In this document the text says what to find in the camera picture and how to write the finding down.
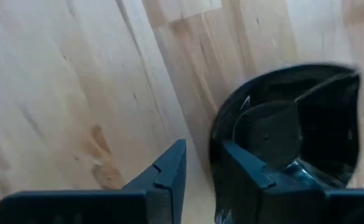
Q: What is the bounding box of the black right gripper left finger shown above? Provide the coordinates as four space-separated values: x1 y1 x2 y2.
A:
0 138 188 224

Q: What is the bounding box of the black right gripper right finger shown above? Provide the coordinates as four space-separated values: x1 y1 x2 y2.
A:
213 140 364 224

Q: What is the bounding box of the black leaf-shaped mini plate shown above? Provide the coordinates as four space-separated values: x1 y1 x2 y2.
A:
208 63 362 224

